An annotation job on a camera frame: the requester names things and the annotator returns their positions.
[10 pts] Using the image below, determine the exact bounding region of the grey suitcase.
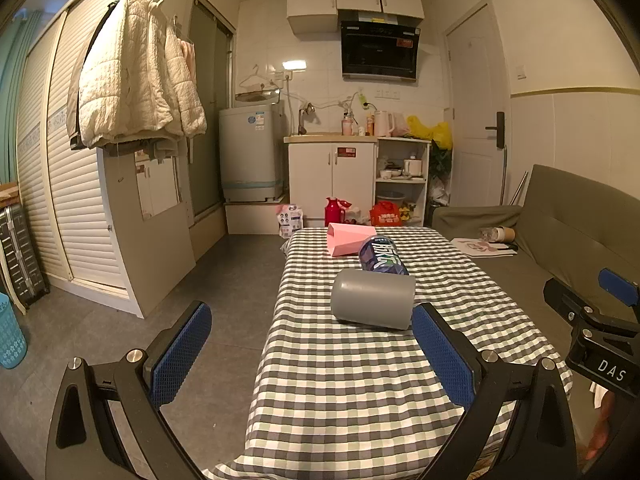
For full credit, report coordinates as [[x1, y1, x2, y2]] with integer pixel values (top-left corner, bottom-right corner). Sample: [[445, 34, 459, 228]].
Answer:
[[0, 204, 51, 310]]

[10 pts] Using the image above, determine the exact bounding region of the white washing machine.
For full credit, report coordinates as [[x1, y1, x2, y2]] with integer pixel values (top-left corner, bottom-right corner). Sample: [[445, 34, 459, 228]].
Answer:
[[218, 102, 287, 204]]

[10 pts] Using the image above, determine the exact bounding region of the frosted glass shower door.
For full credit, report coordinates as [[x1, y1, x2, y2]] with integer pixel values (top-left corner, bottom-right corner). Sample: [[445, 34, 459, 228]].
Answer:
[[187, 0, 237, 223]]

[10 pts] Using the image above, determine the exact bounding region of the blue plastic basket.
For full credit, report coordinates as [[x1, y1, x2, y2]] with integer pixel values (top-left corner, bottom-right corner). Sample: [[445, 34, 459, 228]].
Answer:
[[0, 292, 28, 370]]

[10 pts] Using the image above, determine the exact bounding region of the white door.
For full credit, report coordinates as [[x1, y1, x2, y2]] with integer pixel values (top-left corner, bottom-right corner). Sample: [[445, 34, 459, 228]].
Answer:
[[444, 0, 512, 207]]

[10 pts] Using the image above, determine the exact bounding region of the yellow plastic bag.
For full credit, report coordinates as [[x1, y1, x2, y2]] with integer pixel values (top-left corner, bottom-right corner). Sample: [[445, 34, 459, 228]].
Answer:
[[406, 115, 453, 151]]

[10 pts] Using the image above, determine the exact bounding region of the white puffer jacket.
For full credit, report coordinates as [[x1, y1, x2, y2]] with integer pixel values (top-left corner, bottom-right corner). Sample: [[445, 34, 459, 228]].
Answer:
[[67, 0, 208, 150]]

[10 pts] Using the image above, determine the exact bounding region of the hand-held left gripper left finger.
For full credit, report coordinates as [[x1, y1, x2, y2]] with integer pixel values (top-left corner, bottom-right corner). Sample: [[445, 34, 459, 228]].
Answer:
[[46, 301, 213, 480]]

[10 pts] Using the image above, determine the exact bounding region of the red thermos jug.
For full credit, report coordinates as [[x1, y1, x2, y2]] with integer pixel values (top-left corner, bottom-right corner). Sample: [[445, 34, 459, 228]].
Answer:
[[325, 197, 354, 226]]

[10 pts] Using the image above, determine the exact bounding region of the white detergent pouch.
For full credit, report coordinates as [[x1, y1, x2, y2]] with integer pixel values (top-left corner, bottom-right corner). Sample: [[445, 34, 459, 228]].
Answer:
[[275, 204, 307, 238]]

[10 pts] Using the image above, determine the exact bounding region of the pink electric kettle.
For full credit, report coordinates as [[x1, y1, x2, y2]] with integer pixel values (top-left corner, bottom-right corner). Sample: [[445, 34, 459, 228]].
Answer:
[[373, 110, 396, 137]]

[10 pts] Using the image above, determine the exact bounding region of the black range hood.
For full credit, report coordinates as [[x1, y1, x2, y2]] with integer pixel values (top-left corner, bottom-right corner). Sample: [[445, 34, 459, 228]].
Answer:
[[340, 9, 422, 82]]

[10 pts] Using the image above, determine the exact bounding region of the clear bottle with brown sleeve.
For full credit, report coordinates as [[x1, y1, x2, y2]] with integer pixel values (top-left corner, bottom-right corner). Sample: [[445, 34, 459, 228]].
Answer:
[[478, 226, 517, 242]]

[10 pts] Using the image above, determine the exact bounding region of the red shopping bag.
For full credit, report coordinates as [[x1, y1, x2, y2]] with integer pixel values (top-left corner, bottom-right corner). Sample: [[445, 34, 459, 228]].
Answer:
[[370, 201, 404, 227]]

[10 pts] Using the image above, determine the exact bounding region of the white shutter door wardrobe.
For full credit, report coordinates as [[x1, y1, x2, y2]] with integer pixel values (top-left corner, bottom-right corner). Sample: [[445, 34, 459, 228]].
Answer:
[[14, 0, 196, 319]]

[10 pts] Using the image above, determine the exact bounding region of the pink paper box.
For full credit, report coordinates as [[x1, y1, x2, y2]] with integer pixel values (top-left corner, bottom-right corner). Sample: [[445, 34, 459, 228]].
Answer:
[[326, 222, 378, 258]]

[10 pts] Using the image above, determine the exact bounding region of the olive green sofa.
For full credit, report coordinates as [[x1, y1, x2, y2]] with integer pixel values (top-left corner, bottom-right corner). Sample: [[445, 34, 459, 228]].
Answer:
[[431, 163, 640, 351]]

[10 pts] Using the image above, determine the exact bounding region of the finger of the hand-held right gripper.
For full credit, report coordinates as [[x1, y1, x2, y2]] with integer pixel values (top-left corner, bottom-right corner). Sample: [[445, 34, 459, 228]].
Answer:
[[543, 277, 640, 337], [598, 268, 640, 307]]

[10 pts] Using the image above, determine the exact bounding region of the metal faucet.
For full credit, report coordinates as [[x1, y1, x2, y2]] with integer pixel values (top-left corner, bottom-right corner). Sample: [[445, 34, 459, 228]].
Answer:
[[298, 102, 316, 137]]

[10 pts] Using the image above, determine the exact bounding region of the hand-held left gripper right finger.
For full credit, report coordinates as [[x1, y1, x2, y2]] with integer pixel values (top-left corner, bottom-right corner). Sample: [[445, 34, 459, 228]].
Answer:
[[411, 303, 581, 480]]

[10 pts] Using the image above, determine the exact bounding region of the black door handle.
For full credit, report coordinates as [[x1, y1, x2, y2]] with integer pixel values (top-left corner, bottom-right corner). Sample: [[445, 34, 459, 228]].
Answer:
[[485, 111, 506, 148]]

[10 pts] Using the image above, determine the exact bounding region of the white open shelf unit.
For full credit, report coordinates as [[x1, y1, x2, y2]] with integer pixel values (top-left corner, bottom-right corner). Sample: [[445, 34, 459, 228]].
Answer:
[[374, 136, 432, 228]]

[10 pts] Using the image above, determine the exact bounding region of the white sink cabinet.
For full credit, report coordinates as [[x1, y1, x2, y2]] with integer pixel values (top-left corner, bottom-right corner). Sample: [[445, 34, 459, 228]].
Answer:
[[284, 132, 379, 228]]

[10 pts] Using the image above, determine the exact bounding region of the plastic bottle with purple label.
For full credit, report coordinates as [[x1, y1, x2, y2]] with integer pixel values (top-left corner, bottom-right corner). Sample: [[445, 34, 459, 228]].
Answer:
[[358, 233, 410, 277]]

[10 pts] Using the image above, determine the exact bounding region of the metal mop handle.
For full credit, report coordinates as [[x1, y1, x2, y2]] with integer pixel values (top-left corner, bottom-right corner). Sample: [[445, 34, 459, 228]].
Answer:
[[500, 145, 530, 206]]

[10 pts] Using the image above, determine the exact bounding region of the printed paper sheet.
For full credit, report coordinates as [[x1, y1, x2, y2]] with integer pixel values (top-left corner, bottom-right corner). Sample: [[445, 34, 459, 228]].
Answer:
[[451, 237, 519, 258]]

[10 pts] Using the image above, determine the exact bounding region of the checked tablecloth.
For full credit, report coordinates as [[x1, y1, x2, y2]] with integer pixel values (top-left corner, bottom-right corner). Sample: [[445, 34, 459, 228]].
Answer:
[[200, 226, 574, 480]]

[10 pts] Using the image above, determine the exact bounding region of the white leaning board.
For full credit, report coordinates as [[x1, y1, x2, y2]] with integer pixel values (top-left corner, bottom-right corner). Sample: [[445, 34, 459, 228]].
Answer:
[[96, 142, 197, 319]]

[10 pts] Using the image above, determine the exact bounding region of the grey cup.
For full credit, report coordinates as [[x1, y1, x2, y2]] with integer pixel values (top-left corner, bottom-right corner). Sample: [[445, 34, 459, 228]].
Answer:
[[332, 269, 417, 331]]

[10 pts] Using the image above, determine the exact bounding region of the wire clothes hanger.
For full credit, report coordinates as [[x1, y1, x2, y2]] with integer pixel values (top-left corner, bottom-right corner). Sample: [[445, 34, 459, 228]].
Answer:
[[238, 64, 273, 90]]

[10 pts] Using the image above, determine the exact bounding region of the person's right hand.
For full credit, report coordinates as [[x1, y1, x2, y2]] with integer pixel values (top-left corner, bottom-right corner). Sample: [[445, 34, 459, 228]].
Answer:
[[586, 389, 618, 462]]

